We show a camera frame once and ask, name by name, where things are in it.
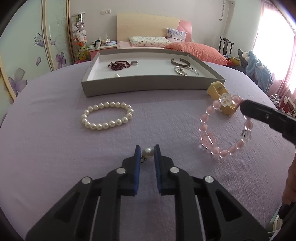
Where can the blue fleece garment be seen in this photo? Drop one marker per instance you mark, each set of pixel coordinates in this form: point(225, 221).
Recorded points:
point(256, 69)

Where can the white wall switch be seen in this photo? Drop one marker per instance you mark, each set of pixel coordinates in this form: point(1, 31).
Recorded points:
point(105, 11)

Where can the person's right forearm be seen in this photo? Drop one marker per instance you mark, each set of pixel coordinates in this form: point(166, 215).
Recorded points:
point(291, 185)

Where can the yellow tape dispenser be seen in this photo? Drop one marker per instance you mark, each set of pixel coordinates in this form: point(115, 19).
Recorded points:
point(215, 89)

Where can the thin silver bangle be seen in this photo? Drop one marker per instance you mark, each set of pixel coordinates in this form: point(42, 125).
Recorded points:
point(177, 71)

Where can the grey shallow tray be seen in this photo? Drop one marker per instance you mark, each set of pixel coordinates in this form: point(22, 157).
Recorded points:
point(150, 69)

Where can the yellow green plush toy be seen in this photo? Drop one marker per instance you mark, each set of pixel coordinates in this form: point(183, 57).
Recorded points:
point(82, 52)

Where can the floral glass sliding wardrobe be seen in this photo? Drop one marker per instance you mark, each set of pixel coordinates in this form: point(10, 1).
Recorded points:
point(23, 46)

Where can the pink mattress sheet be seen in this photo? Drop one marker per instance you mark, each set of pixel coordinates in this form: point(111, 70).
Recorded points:
point(122, 45)

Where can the orange pillow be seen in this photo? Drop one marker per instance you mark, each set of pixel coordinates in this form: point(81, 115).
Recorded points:
point(198, 51)

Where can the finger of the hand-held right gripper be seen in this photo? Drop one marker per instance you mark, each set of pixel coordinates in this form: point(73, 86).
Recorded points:
point(266, 115)

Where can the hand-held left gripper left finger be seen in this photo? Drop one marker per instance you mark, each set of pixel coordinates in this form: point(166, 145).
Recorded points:
point(138, 176)

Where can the white patterned pillow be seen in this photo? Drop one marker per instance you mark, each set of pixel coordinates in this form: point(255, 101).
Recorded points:
point(148, 41)

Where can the grey office chair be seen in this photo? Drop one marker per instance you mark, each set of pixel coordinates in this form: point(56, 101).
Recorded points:
point(240, 55)

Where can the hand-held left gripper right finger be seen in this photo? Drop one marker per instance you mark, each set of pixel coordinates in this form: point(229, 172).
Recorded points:
point(157, 176)

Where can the pink curtain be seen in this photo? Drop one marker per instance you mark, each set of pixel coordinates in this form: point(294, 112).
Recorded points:
point(289, 76)

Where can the purple print pillow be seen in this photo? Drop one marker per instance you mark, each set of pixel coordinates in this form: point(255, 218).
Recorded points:
point(175, 34)

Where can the cream pink bed headboard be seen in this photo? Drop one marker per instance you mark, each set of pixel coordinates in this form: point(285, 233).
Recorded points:
point(143, 25)

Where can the plush toy display tube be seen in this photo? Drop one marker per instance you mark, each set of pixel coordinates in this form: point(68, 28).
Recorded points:
point(78, 30)

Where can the pink nightstand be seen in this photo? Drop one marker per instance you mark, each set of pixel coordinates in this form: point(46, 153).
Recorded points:
point(94, 54)

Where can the white mug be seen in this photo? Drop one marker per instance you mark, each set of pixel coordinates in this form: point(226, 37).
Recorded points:
point(98, 44)

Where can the silver pearl drop earrings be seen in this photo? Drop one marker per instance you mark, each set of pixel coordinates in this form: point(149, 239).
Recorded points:
point(183, 72)

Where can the dark wooden chair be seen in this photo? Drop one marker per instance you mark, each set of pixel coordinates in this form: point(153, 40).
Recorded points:
point(225, 45)

